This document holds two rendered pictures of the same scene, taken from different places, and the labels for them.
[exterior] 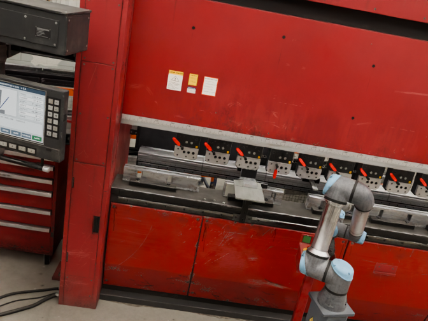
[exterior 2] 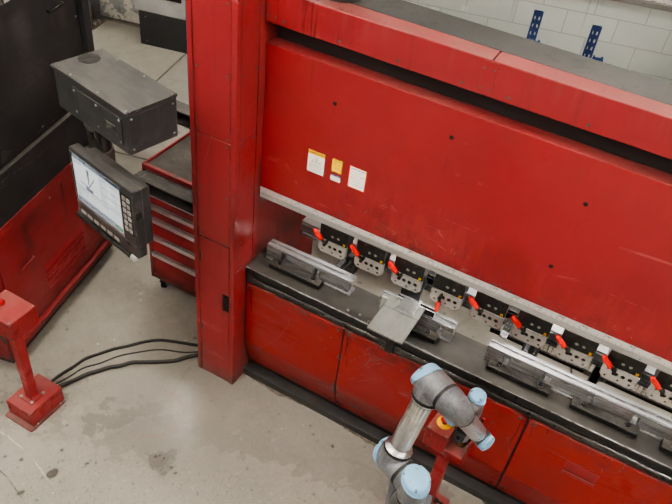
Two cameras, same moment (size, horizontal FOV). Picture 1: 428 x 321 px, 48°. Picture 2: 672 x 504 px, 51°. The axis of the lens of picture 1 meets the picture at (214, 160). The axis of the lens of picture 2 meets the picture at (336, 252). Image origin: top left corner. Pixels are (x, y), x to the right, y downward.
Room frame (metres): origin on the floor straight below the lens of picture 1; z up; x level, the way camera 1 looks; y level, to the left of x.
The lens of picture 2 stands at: (0.57, -1.07, 3.35)
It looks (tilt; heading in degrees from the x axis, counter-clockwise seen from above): 41 degrees down; 28
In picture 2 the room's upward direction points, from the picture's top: 8 degrees clockwise
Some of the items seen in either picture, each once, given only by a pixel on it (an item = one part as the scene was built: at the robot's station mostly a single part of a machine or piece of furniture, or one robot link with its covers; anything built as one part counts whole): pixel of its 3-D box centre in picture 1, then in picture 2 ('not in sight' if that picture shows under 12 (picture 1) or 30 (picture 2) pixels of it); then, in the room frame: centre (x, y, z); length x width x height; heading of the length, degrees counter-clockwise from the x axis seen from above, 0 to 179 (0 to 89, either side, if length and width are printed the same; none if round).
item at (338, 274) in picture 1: (339, 274); (413, 484); (2.09, -0.72, 0.94); 0.13 x 0.12 x 0.14; 69
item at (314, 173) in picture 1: (309, 164); (491, 305); (2.94, -0.61, 1.18); 0.15 x 0.09 x 0.17; 94
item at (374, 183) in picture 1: (369, 174); (578, 343); (2.97, -1.01, 1.18); 0.15 x 0.09 x 0.17; 94
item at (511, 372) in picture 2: (334, 213); (518, 377); (2.90, -0.85, 0.89); 0.30 x 0.05 x 0.03; 94
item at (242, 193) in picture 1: (248, 190); (396, 318); (2.77, -0.25, 1.00); 0.26 x 0.18 x 0.01; 4
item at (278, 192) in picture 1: (252, 192); (416, 315); (2.92, -0.29, 0.92); 0.39 x 0.06 x 0.10; 94
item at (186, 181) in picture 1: (162, 178); (310, 266); (2.87, 0.31, 0.92); 0.50 x 0.06 x 0.10; 94
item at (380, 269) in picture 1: (385, 269); (580, 474); (2.84, -1.27, 0.59); 0.15 x 0.02 x 0.07; 94
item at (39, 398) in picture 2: not in sight; (22, 359); (1.81, 1.33, 0.41); 0.25 x 0.20 x 0.83; 4
